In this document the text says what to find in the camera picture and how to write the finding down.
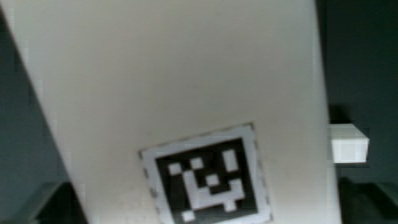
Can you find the white cabinet box part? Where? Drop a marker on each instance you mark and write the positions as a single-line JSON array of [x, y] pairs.
[[180, 87]]

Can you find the white right rail block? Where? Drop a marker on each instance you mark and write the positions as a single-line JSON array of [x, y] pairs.
[[351, 144]]

